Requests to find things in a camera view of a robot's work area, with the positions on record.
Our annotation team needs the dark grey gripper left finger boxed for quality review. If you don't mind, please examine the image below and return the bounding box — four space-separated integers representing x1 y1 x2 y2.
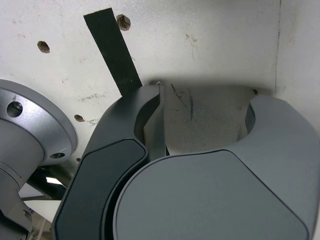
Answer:
51 84 168 240

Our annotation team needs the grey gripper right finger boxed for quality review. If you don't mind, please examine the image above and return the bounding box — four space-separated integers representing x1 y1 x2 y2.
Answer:
103 94 320 240

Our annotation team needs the black tape strip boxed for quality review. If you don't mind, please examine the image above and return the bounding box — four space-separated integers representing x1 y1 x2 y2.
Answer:
83 7 143 97

